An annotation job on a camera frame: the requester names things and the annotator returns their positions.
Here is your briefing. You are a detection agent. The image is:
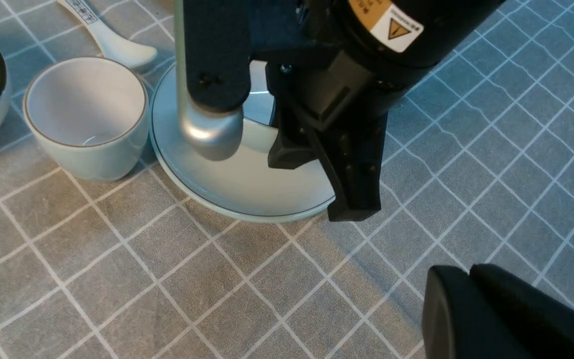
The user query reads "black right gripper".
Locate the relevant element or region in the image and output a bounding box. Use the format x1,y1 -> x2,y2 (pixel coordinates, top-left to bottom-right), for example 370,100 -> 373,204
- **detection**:
265,47 -> 417,222

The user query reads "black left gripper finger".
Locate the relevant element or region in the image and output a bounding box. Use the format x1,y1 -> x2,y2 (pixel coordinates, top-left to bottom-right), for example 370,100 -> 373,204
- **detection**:
422,264 -> 574,359

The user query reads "pale blue cup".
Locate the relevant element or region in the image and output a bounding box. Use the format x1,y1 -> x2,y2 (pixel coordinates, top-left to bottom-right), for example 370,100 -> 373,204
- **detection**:
22,56 -> 150,182

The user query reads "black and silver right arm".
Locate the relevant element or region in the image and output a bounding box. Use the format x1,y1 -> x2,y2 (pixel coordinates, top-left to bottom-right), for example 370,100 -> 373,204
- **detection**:
174,0 -> 502,222

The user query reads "pale blue flat plate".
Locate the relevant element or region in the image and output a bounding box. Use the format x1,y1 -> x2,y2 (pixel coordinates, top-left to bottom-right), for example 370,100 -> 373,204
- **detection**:
150,61 -> 335,223

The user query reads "white spoon with printed handle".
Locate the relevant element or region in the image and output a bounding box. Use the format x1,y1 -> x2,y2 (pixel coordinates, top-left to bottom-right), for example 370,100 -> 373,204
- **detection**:
58,0 -> 158,69

